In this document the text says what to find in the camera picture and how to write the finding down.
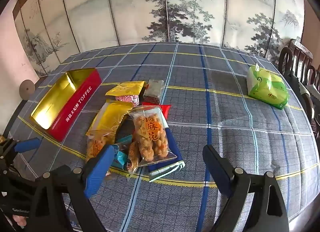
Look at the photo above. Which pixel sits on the small fried dough twist bag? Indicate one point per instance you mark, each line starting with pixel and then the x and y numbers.
pixel 96 147
pixel 132 155

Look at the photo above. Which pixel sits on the red tin box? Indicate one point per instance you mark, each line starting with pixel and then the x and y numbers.
pixel 75 107

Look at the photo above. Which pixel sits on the large fried dough twist bag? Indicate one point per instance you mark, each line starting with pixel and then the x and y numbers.
pixel 150 139

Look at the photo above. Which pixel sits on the teal snack packet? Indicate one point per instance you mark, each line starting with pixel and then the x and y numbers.
pixel 120 160

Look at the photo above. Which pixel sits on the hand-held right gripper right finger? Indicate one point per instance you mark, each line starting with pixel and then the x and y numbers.
pixel 212 167

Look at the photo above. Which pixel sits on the plaid blue tablecloth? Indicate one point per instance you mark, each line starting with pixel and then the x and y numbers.
pixel 250 147

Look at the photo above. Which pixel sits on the red snack packet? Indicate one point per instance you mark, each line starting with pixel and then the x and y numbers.
pixel 164 109

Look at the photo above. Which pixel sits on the blue and silver snack packet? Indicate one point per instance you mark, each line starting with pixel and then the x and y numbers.
pixel 165 171

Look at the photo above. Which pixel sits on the painted folding screen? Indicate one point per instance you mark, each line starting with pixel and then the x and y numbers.
pixel 125 9

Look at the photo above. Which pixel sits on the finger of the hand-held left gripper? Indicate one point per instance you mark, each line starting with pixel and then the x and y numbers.
pixel 27 145

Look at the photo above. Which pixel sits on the small gold snack packet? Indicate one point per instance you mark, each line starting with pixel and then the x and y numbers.
pixel 125 88

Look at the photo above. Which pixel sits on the person's left hand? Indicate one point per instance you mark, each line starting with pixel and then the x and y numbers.
pixel 19 222

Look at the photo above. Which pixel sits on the large gold snack packet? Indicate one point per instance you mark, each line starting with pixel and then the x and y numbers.
pixel 110 119

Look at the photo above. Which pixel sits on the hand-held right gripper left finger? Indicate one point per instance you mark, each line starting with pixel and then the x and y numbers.
pixel 97 172

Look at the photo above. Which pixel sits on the dark sesame bar packet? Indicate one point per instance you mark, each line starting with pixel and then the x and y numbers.
pixel 153 91

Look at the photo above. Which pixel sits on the green tissue pack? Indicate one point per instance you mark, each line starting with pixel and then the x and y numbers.
pixel 267 89

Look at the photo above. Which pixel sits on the round grey wall disc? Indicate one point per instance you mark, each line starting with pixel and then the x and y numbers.
pixel 26 88

